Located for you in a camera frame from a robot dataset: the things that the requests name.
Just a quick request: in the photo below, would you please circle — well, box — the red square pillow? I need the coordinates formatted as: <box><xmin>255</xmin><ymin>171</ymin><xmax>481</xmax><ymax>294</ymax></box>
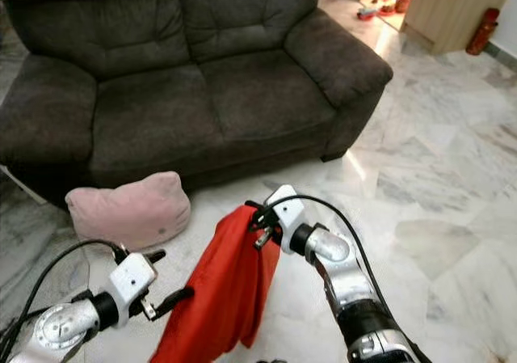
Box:
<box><xmin>149</xmin><ymin>204</ymin><xmax>283</xmax><ymax>363</ymax></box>

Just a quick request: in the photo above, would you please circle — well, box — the dark grey two-seat sofa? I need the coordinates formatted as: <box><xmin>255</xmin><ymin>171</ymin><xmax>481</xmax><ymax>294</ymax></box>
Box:
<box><xmin>0</xmin><ymin>0</ymin><xmax>395</xmax><ymax>210</ymax></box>

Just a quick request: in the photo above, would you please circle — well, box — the red cylinder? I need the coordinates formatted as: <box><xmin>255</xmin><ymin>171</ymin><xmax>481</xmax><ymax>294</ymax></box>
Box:
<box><xmin>465</xmin><ymin>7</ymin><xmax>501</xmax><ymax>57</ymax></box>

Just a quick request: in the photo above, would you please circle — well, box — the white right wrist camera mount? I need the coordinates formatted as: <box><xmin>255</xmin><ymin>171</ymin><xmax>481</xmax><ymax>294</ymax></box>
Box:
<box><xmin>264</xmin><ymin>184</ymin><xmax>309</xmax><ymax>255</ymax></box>

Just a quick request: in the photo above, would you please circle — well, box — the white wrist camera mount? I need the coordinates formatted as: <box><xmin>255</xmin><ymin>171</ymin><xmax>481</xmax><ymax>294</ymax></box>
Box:
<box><xmin>108</xmin><ymin>251</ymin><xmax>159</xmax><ymax>309</ymax></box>
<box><xmin>264</xmin><ymin>184</ymin><xmax>309</xmax><ymax>255</ymax></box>

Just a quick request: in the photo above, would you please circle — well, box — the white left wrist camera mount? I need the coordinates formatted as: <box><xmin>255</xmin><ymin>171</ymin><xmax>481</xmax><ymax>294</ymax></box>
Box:
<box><xmin>108</xmin><ymin>251</ymin><xmax>159</xmax><ymax>309</ymax></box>

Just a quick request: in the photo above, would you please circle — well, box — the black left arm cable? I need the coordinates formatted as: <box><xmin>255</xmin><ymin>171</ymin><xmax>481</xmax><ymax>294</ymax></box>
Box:
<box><xmin>0</xmin><ymin>238</ymin><xmax>132</xmax><ymax>363</ymax></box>

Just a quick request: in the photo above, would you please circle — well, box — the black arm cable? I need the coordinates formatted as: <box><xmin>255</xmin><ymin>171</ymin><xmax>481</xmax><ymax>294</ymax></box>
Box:
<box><xmin>271</xmin><ymin>192</ymin><xmax>398</xmax><ymax>315</ymax></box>
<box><xmin>0</xmin><ymin>238</ymin><xmax>132</xmax><ymax>363</ymax></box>

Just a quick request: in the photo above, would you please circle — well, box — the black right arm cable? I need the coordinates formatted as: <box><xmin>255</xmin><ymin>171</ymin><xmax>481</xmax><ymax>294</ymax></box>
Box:
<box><xmin>271</xmin><ymin>192</ymin><xmax>398</xmax><ymax>315</ymax></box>

